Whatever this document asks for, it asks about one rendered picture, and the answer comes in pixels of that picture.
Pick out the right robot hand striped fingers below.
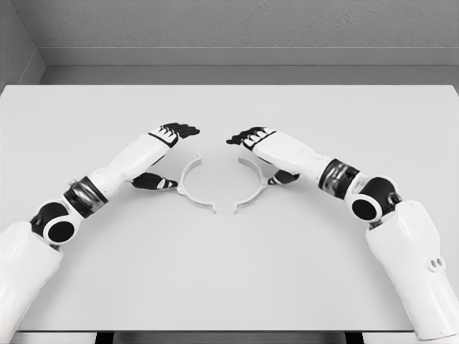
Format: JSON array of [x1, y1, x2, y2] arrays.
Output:
[[224, 125, 317, 187]]

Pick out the white half-ring pipe clamp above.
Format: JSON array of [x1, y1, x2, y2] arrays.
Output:
[[176, 152, 219, 216], [233, 148, 271, 216]]

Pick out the left robot hand striped fingers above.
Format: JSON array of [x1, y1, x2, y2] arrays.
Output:
[[115, 122, 202, 191]]

